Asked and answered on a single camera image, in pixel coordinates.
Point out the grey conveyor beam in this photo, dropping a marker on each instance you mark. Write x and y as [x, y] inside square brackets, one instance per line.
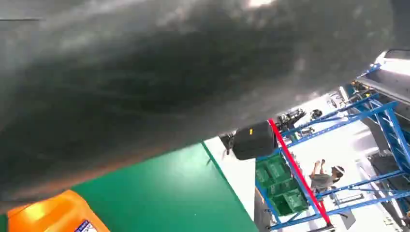
[389, 84]

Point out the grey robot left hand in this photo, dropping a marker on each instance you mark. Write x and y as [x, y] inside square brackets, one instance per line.
[166, 73]

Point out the red metal bar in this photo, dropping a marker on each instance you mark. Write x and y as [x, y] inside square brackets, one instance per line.
[296, 171]

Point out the green table mat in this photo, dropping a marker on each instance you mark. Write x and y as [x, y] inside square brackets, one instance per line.
[166, 195]

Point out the blue metal rack frame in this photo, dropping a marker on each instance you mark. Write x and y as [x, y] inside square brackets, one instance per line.
[386, 128]

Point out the green plastic crate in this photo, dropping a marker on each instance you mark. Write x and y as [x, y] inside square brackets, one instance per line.
[288, 200]
[272, 169]

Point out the black machine equipment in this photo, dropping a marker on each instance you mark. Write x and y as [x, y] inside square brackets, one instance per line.
[290, 119]

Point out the orange drink bottle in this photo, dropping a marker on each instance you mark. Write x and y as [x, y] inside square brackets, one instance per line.
[48, 213]

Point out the black hard case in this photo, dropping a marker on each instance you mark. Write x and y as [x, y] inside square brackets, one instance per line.
[253, 141]

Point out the person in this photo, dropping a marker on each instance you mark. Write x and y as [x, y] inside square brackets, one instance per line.
[322, 181]

